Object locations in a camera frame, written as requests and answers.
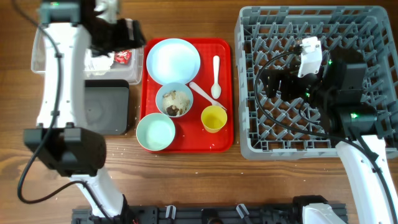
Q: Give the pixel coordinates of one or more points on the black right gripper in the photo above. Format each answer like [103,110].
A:
[289,78]

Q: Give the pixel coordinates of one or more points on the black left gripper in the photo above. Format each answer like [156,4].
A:
[127,41]

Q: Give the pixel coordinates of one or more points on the red snack wrapper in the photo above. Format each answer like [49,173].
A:
[123,57]

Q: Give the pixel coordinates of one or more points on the yellow plastic cup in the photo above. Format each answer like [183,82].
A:
[214,118]

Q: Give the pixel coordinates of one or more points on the light blue food bowl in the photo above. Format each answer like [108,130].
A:
[169,87]

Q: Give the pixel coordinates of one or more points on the rice and food leftovers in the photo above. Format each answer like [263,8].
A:
[175,103]

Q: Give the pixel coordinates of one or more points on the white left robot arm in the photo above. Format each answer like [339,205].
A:
[60,139]

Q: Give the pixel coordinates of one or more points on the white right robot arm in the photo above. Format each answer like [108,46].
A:
[336,91]

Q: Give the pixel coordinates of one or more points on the grey dishwasher rack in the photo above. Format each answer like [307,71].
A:
[274,129]

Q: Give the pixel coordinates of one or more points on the clear plastic waste bin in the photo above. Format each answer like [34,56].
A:
[124,71]

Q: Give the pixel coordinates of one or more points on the black waste tray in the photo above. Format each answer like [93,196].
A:
[107,106]

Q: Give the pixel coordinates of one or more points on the large crumpled white napkin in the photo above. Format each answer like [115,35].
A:
[97,66]

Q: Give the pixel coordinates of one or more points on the white plastic spoon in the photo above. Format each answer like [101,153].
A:
[216,89]

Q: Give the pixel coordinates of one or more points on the light blue plate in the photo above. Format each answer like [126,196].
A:
[173,61]

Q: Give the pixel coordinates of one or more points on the white plastic fork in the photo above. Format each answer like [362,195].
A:
[201,92]

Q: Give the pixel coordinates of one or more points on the mint green bowl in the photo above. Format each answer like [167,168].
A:
[155,132]

